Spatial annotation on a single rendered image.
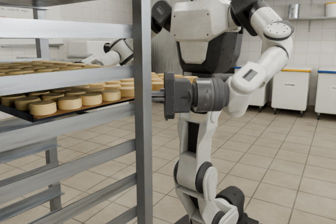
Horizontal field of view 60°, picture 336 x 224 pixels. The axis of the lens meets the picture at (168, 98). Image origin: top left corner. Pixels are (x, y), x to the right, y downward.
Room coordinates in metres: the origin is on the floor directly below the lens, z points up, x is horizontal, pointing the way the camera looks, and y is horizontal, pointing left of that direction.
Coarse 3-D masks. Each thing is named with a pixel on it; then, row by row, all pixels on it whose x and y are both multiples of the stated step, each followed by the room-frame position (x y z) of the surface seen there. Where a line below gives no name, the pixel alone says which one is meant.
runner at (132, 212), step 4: (132, 208) 0.67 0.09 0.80; (136, 208) 0.68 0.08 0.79; (124, 212) 0.65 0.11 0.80; (128, 212) 0.65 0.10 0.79; (132, 212) 0.67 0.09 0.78; (136, 212) 0.68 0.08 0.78; (120, 216) 0.63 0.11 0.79; (124, 216) 0.64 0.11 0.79; (128, 216) 0.65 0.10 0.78; (132, 216) 0.66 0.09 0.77; (112, 220) 0.61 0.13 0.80; (116, 220) 0.62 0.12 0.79; (120, 220) 0.63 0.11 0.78; (124, 220) 0.64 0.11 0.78; (128, 220) 0.65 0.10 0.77
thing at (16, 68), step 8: (0, 64) 0.74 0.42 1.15; (8, 64) 0.74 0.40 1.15; (16, 64) 0.75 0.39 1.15; (24, 64) 0.74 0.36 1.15; (32, 64) 0.78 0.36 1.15; (40, 64) 0.74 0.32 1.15; (48, 64) 0.75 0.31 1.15; (56, 64) 0.74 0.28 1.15; (64, 64) 0.74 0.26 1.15; (72, 64) 0.74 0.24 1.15; (80, 64) 0.75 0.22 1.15; (88, 64) 0.74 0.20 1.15; (96, 64) 0.74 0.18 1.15; (0, 72) 0.55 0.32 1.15; (8, 72) 0.57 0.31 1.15; (16, 72) 0.57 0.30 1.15; (24, 72) 0.55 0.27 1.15; (32, 72) 0.55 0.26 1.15; (40, 72) 0.55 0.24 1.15
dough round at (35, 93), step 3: (39, 90) 0.70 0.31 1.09; (42, 90) 0.70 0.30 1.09; (45, 90) 0.70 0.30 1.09; (27, 93) 0.67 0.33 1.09; (30, 93) 0.66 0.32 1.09; (33, 93) 0.66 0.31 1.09; (36, 93) 0.66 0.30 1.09; (39, 93) 0.66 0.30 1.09; (42, 93) 0.67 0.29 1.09; (45, 93) 0.67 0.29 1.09; (27, 96) 0.67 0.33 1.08; (36, 96) 0.66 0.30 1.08; (39, 96) 0.66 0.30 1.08
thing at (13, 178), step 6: (54, 162) 0.95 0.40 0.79; (36, 168) 0.90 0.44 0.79; (42, 168) 0.92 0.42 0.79; (48, 168) 0.93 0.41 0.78; (18, 174) 0.86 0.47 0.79; (24, 174) 0.87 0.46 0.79; (30, 174) 0.88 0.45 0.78; (0, 180) 0.81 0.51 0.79; (6, 180) 0.83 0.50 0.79; (12, 180) 0.84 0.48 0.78
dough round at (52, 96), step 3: (48, 93) 0.66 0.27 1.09; (51, 93) 0.66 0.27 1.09; (54, 93) 0.66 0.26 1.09; (57, 93) 0.66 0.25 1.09; (60, 93) 0.66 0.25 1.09; (42, 96) 0.63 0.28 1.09; (45, 96) 0.62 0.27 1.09; (48, 96) 0.62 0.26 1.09; (51, 96) 0.62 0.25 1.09; (54, 96) 0.62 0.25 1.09; (57, 96) 0.63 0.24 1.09; (60, 96) 0.63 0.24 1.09; (63, 96) 0.64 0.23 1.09; (42, 99) 0.62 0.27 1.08; (45, 99) 0.62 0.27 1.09; (48, 99) 0.62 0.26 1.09; (51, 99) 0.62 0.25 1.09; (54, 99) 0.62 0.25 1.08
